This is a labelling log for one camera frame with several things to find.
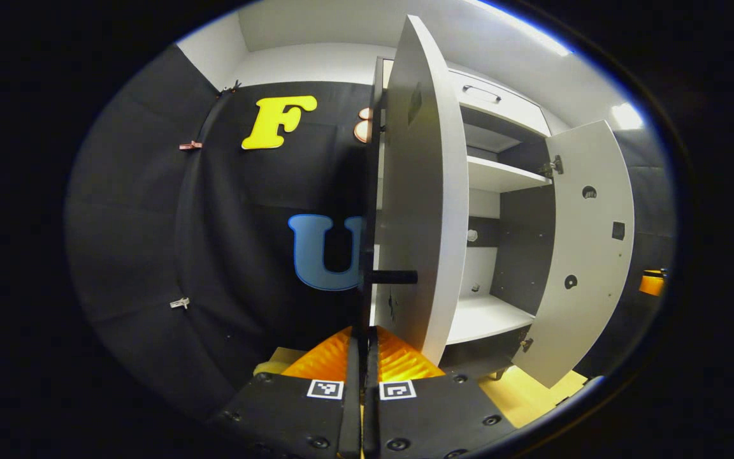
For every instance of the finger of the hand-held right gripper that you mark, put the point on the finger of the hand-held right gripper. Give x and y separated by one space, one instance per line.
652 284

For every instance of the black backdrop cloth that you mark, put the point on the black backdrop cloth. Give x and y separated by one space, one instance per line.
150 255

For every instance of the double-door shoe cabinet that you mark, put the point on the double-door shoe cabinet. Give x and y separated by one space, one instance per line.
526 242

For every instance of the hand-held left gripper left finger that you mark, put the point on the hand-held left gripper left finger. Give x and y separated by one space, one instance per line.
350 421

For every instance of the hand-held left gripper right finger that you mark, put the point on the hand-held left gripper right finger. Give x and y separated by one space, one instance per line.
372 421

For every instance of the short ceiling light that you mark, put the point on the short ceiling light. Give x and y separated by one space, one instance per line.
627 116

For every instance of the white cabinet door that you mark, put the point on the white cabinet door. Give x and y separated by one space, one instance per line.
431 191
587 268

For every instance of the white clip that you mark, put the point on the white clip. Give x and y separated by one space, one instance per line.
179 303

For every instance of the metal door hinge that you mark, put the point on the metal door hinge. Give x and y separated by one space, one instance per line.
525 344
552 166

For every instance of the red clip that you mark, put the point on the red clip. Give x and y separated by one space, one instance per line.
190 145

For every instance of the white cabinet drawer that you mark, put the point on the white cabinet drawer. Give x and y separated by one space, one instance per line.
507 108

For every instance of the black clip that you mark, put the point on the black clip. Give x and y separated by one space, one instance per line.
230 87

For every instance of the white cabinet shelf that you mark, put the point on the white cabinet shelf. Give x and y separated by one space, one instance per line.
501 175
488 319

